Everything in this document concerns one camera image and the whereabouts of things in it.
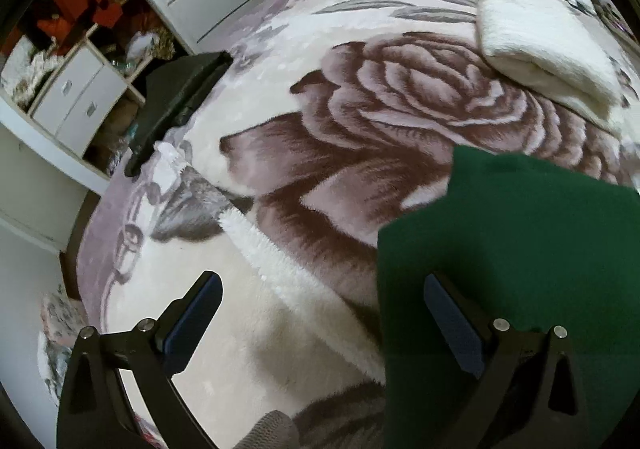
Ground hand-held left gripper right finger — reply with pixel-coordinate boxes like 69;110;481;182
423;272;593;449

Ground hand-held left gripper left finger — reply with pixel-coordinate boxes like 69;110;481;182
56;271;224;449

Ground green varsity jacket cream sleeves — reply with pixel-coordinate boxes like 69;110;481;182
377;144;640;449

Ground white patterned clothes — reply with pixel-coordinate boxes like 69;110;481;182
2;36;53;102

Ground patterned cloth bundle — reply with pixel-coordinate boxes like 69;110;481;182
37;289;91;397

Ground grey knit cloth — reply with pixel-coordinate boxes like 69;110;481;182
239;409;302;449

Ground floral plush blanket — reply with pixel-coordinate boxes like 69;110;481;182
75;0;640;449

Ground black flat case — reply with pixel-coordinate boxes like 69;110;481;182
124;51;234;178

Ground white wardrobe drawer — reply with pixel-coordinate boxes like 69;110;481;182
30;49;107;132
55;64;130;160

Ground white open wardrobe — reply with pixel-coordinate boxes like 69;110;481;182
0;0;176;255

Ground leopard print cloth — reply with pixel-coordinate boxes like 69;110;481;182
125;26;176;61

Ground folded white fleece blanket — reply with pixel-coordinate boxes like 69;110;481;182
474;0;628;122

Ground brown bed frame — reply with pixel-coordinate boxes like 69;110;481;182
59;189;103;302

